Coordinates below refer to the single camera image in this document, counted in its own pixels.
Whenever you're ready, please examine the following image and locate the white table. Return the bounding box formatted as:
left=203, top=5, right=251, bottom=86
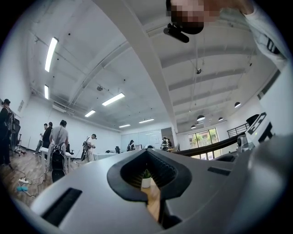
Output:
left=40, top=147, right=72, bottom=167

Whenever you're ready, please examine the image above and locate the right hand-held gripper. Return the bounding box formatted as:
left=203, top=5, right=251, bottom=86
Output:
left=236, top=111, right=276, bottom=154

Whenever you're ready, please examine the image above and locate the potted plant white pot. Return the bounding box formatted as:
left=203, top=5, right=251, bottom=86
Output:
left=141, top=169, right=152, bottom=189

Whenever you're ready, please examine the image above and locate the black head-worn camera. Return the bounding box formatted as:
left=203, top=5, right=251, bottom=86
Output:
left=163, top=22, right=190, bottom=44

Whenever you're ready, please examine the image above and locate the person's white shirt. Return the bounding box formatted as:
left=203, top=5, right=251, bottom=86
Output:
left=219, top=6, right=293, bottom=69

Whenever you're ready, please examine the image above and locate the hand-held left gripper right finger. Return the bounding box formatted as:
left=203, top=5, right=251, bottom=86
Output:
left=146, top=148, right=238, bottom=222

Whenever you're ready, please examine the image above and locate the window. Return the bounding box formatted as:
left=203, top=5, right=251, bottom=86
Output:
left=188, top=128, right=219, bottom=148

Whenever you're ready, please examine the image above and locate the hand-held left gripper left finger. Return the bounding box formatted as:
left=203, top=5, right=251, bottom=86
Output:
left=30, top=148, right=165, bottom=232

